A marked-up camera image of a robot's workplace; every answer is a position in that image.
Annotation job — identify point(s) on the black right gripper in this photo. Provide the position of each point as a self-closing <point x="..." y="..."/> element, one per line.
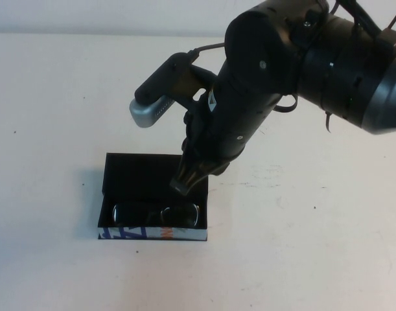
<point x="227" y="129"/>

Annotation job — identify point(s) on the black glasses case printed side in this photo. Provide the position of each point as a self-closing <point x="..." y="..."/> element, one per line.
<point x="136" y="178"/>

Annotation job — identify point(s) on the black framed glasses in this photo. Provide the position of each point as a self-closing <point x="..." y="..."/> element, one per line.
<point x="133" y="214"/>

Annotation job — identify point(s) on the black wrist camera mount bracket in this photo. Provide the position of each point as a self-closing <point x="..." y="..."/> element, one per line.
<point x="188" y="81"/>

